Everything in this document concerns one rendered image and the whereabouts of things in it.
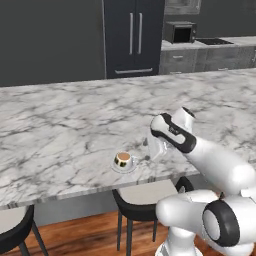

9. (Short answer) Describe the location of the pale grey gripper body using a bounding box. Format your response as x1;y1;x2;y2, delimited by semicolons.
146;131;170;162

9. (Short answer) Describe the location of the patterned cup of tea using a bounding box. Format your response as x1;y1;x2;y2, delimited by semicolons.
113;151;139;169

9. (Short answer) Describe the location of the white saucer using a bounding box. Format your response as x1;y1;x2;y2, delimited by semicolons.
110;159;138;175

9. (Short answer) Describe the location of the black stool with beige seat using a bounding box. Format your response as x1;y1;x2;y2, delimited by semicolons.
112;176;195;252
0;204;50;256

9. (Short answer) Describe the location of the grey run of cupboards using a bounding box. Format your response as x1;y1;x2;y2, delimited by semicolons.
158;35;256;75

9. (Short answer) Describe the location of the dark blue fridge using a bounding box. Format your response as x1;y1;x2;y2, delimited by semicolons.
102;0;166;80

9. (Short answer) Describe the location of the black microwave oven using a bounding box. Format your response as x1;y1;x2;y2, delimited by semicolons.
164;21;198;45

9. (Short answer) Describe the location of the black hob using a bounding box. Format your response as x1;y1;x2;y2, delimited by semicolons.
196;37;235;47

